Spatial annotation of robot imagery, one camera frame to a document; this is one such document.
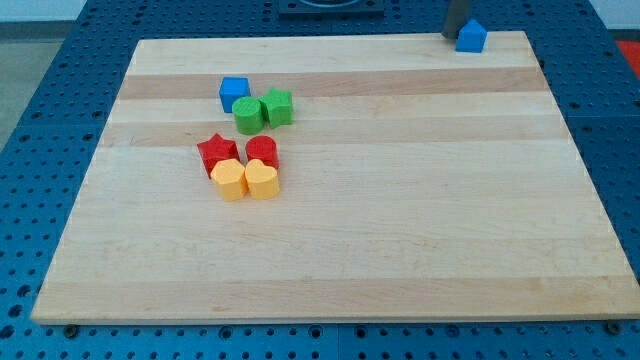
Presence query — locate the blue cube block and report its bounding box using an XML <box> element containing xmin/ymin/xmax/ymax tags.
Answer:
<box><xmin>219</xmin><ymin>77</ymin><xmax>251</xmax><ymax>113</ymax></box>

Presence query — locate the yellow heart block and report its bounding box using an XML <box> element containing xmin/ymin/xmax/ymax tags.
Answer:
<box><xmin>245</xmin><ymin>159</ymin><xmax>280</xmax><ymax>200</ymax></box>

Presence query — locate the red cylinder block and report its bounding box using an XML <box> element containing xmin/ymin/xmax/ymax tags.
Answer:
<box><xmin>245</xmin><ymin>135</ymin><xmax>280</xmax><ymax>169</ymax></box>

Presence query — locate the green star block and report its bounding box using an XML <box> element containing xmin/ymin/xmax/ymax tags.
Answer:
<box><xmin>258</xmin><ymin>87</ymin><xmax>293</xmax><ymax>129</ymax></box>

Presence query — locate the yellow hexagon block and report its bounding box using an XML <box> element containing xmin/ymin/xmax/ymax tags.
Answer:
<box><xmin>210</xmin><ymin>158</ymin><xmax>248</xmax><ymax>201</ymax></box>

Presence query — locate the wooden board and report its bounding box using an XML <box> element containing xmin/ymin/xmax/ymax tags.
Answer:
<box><xmin>32</xmin><ymin>31</ymin><xmax>639</xmax><ymax>325</ymax></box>

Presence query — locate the green cylinder block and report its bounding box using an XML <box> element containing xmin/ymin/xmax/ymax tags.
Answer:
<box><xmin>232</xmin><ymin>96</ymin><xmax>264</xmax><ymax>135</ymax></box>

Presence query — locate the red star block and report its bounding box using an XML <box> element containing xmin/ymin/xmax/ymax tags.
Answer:
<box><xmin>197</xmin><ymin>133</ymin><xmax>240</xmax><ymax>177</ymax></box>

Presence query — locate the blue pentagon block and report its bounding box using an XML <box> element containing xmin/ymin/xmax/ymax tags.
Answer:
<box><xmin>455</xmin><ymin>19</ymin><xmax>488</xmax><ymax>53</ymax></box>

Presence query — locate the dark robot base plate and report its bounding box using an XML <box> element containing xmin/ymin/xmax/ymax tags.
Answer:
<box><xmin>274</xmin><ymin>0</ymin><xmax>385</xmax><ymax>19</ymax></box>

